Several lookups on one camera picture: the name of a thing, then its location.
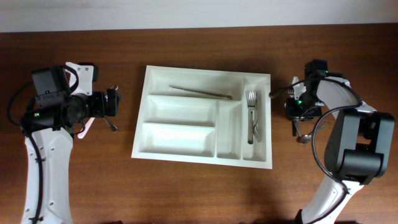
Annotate pink plastic knife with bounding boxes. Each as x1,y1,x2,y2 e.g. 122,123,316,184
77,118,95,139

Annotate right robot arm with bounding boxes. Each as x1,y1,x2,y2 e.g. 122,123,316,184
285,59,395,223

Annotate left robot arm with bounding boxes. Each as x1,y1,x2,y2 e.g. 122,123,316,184
20,62,121,223

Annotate steel kitchen tongs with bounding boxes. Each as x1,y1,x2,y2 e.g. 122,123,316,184
169,85,233,100

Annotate large steel spoon upper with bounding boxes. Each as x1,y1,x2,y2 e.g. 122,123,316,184
103,116,119,133

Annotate white plastic cutlery tray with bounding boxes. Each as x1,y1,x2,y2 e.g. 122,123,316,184
132,65,272,169

